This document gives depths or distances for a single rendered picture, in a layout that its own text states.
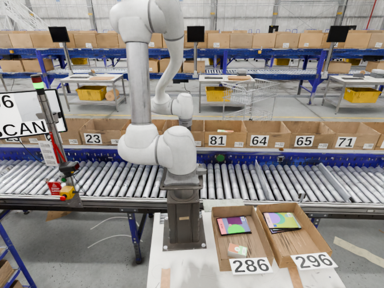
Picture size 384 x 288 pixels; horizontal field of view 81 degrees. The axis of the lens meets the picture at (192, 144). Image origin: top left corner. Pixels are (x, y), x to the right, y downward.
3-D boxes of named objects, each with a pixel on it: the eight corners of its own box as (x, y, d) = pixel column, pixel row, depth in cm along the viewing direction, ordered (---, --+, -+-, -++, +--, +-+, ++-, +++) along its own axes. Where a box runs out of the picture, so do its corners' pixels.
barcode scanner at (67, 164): (79, 178, 153) (73, 165, 148) (62, 179, 154) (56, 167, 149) (83, 172, 158) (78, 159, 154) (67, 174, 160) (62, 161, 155)
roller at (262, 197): (260, 206, 170) (261, 200, 168) (247, 167, 216) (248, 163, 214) (267, 206, 170) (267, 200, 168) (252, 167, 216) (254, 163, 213)
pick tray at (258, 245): (219, 272, 119) (220, 260, 115) (210, 217, 153) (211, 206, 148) (271, 269, 120) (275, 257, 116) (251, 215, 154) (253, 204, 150)
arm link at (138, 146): (156, 170, 109) (114, 168, 112) (165, 160, 125) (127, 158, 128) (148, -9, 91) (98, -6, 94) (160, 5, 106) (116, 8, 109)
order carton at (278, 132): (245, 148, 212) (247, 132, 204) (240, 135, 238) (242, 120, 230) (287, 149, 210) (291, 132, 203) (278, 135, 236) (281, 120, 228)
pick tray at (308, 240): (279, 268, 121) (282, 256, 116) (254, 215, 155) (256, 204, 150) (328, 264, 123) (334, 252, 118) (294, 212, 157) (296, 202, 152)
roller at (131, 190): (124, 202, 174) (124, 197, 171) (140, 165, 220) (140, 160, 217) (131, 202, 174) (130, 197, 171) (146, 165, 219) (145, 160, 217)
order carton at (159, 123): (122, 146, 216) (119, 130, 208) (131, 133, 242) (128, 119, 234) (163, 147, 215) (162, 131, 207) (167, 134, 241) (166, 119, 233)
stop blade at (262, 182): (267, 201, 172) (268, 192, 167) (254, 167, 212) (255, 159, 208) (267, 201, 172) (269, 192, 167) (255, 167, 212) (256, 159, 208)
